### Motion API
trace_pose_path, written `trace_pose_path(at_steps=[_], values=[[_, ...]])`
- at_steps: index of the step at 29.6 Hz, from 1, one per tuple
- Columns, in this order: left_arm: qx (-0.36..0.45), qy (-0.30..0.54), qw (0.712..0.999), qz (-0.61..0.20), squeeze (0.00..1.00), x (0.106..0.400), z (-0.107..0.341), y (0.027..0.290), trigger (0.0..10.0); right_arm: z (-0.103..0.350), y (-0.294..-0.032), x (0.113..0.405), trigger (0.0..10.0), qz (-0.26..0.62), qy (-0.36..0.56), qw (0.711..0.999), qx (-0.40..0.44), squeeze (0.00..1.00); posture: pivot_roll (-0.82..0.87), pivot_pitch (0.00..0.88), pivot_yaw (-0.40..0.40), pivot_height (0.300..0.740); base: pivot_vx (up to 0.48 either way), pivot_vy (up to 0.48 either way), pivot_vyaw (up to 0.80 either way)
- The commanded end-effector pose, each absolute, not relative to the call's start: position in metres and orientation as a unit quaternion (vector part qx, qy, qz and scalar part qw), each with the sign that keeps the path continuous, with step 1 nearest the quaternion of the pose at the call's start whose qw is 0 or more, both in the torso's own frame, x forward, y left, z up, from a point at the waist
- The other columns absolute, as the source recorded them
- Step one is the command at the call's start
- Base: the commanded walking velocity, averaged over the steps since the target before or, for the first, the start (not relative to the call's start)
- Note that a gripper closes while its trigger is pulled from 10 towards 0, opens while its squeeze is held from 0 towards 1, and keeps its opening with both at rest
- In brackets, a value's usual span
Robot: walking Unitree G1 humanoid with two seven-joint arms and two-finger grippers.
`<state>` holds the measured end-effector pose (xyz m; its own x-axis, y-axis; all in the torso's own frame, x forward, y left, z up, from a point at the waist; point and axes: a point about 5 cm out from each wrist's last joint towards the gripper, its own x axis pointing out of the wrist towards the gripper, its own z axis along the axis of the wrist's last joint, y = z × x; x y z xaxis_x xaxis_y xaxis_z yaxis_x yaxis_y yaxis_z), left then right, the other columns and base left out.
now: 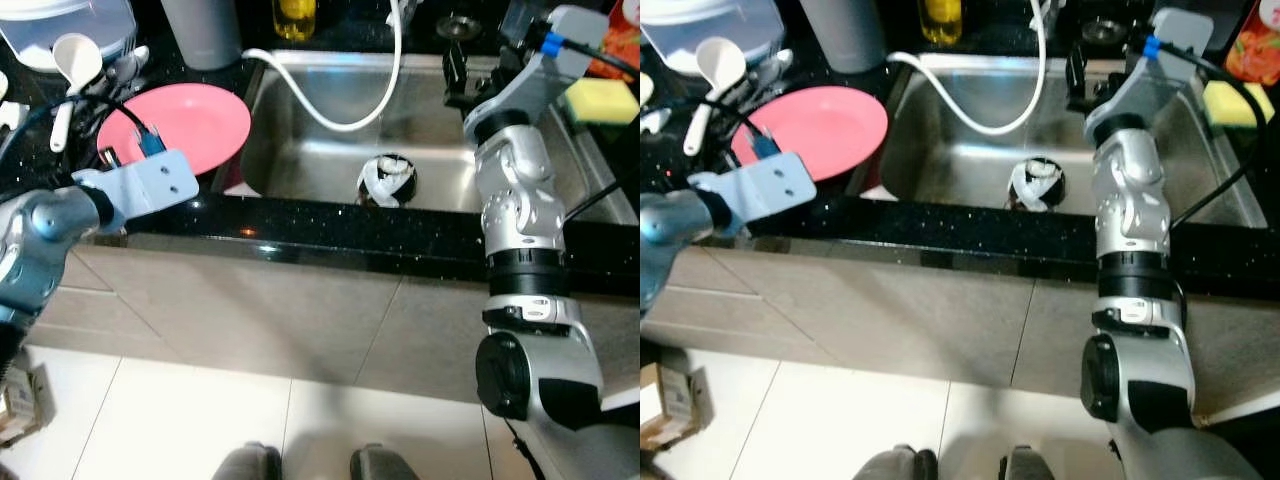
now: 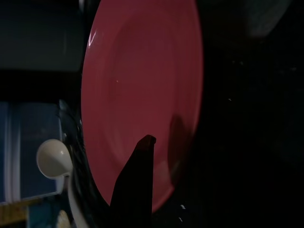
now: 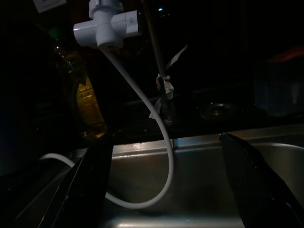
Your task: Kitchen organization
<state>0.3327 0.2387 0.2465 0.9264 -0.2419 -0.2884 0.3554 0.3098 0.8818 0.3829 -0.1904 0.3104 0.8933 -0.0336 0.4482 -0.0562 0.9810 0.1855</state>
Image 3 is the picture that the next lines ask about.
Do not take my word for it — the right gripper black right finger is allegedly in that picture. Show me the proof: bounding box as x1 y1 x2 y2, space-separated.
218 133 304 228

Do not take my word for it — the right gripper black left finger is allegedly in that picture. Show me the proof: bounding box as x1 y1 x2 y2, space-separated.
40 134 115 228

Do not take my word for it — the metal faucet pipe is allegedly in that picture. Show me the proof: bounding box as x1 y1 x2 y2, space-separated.
141 0 189 125

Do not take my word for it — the clear plastic container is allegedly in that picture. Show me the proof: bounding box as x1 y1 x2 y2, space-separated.
252 58 304 117

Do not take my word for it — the white faucet attachment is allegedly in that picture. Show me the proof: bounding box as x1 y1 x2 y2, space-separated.
72 0 143 50

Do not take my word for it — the yellow oil bottle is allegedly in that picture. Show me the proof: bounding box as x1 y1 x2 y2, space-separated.
48 27 108 141

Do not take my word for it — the white hose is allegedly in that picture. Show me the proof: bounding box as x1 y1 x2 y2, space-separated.
38 45 176 210

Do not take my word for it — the stainless steel sink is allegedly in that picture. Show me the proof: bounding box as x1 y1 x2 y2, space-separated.
0 123 304 228

